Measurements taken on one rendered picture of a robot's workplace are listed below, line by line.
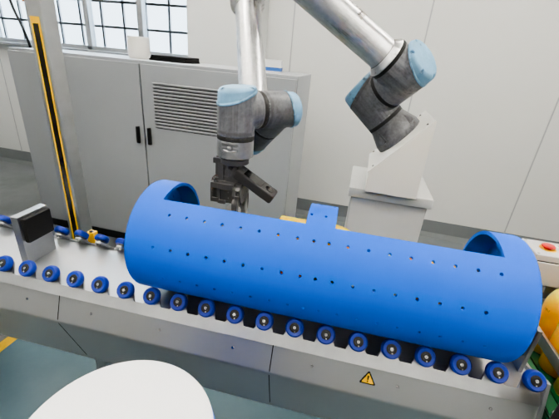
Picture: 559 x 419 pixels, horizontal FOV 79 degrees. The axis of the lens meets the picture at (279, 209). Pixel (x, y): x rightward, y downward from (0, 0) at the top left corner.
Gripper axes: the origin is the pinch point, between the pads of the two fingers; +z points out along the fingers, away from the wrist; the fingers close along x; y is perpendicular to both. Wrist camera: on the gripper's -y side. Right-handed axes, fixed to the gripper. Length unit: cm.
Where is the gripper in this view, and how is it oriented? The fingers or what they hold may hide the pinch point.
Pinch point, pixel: (239, 229)
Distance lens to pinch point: 93.0
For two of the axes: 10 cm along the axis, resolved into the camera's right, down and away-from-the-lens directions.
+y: -9.7, -1.6, 1.6
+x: -2.1, 3.9, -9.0
